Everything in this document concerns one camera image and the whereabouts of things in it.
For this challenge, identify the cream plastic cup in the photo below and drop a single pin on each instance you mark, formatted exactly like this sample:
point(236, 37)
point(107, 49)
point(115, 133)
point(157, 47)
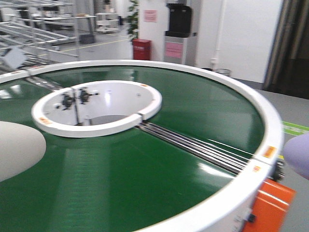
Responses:
point(17, 149)

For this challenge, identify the lavender plastic cup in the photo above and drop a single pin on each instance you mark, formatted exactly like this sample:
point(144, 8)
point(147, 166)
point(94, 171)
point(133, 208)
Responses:
point(296, 154)

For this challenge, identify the green circular conveyor belt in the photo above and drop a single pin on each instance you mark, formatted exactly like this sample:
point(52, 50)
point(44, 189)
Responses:
point(130, 180)

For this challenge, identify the steel conveyor rollers right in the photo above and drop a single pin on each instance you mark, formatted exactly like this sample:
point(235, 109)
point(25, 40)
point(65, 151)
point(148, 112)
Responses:
point(223, 156)

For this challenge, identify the white outer conveyor rim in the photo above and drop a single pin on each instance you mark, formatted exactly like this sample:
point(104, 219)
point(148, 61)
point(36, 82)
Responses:
point(108, 107)

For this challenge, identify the red fire extinguisher box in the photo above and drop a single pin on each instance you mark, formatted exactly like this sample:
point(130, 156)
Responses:
point(141, 49)

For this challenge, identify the black and grey water dispenser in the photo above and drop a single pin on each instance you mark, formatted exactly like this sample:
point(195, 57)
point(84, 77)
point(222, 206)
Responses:
point(178, 32)

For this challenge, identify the green potted plant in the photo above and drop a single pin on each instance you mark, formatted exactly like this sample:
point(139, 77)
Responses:
point(133, 19)

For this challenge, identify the black crate on floor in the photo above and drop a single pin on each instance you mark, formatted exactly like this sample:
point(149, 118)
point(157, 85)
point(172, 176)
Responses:
point(87, 38)

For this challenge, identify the white trolley cart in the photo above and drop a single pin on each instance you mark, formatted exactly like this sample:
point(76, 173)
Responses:
point(107, 22)

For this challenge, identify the metal roller rack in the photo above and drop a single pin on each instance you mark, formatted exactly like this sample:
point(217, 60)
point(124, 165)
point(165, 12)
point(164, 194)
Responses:
point(45, 30)

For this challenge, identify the orange motor housing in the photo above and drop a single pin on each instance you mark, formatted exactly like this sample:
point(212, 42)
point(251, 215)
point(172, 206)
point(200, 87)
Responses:
point(271, 205)

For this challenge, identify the white control box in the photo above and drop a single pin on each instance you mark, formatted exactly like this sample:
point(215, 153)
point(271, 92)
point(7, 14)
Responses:
point(13, 57)

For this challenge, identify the wire mesh waste bin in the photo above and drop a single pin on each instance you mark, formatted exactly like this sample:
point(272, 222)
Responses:
point(225, 72)

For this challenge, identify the pink wall notice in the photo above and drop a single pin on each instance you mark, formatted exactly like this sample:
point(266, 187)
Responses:
point(150, 16)

